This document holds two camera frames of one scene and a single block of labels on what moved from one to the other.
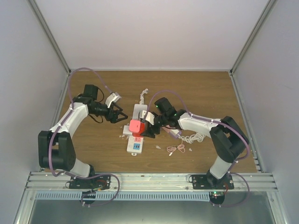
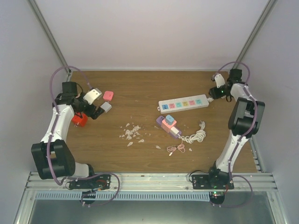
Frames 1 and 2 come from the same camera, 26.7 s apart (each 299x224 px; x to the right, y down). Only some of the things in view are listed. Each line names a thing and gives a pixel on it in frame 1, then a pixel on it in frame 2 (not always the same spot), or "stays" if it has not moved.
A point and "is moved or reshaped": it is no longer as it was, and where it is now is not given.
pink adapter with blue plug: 167,129 stays
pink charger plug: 134,126 to 108,95
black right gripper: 149,133 to 215,94
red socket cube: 140,133 is moved or reshaped
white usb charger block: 174,132 stays
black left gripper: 113,119 to 96,113
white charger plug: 126,131 is moved or reshaped
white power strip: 135,143 to 183,103
